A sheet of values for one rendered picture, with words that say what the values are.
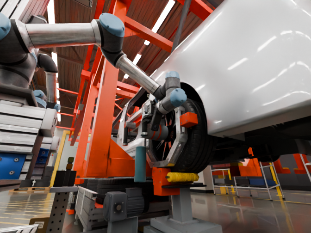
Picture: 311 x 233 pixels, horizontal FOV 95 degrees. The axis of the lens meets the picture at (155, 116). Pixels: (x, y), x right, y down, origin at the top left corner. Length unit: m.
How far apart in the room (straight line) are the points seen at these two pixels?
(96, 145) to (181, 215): 0.87
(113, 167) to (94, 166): 0.16
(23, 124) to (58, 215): 0.95
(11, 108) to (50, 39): 0.30
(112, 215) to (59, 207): 0.46
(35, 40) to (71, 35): 0.13
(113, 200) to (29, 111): 0.80
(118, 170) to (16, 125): 0.93
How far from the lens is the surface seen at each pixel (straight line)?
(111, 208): 1.22
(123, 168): 1.45
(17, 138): 0.70
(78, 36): 0.78
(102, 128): 1.45
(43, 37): 0.77
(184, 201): 1.19
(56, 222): 1.52
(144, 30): 2.64
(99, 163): 1.39
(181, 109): 1.01
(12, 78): 0.81
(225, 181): 5.30
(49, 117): 0.72
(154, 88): 0.81
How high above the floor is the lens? 0.51
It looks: 23 degrees up
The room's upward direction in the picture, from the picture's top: straight up
